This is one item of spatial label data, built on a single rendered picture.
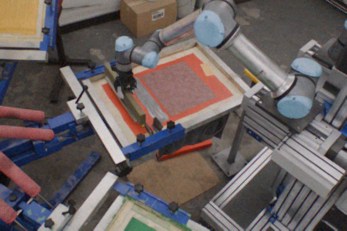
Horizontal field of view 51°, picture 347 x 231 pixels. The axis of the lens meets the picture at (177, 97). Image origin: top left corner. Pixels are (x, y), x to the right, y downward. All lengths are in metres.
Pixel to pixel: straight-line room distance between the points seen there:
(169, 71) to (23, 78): 1.81
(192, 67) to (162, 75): 0.20
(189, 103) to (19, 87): 1.95
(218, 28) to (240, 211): 1.51
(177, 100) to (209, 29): 0.76
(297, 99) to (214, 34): 0.38
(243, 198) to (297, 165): 1.03
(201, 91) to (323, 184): 0.83
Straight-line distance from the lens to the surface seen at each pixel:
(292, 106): 1.38
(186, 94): 1.99
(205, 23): 1.27
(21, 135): 1.65
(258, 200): 2.57
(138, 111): 1.70
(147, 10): 3.80
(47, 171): 2.89
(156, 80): 2.06
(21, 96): 3.43
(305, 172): 1.57
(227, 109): 1.91
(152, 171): 2.78
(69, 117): 1.79
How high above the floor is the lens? 2.38
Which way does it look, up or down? 46 degrees down
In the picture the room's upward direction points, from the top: 6 degrees clockwise
